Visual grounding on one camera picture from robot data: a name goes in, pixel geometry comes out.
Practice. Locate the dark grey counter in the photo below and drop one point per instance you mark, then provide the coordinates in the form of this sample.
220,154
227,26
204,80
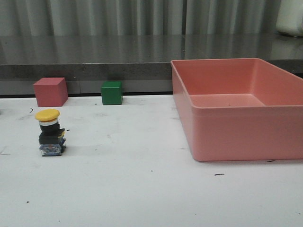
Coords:
141,63

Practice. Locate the white appliance on counter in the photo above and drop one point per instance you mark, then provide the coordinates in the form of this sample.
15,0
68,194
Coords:
290,18

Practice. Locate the yellow mushroom push button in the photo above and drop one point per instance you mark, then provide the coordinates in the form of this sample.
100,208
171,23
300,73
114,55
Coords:
51,139

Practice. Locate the green cube block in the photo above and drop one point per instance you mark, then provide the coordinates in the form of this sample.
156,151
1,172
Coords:
112,93

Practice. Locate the pink cube block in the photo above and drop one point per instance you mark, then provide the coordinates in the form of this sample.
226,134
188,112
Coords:
51,92

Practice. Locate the pink plastic bin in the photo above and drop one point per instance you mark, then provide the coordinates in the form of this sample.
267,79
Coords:
239,109

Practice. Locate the grey pleated curtain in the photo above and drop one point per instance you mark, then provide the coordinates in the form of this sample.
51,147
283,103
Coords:
137,17

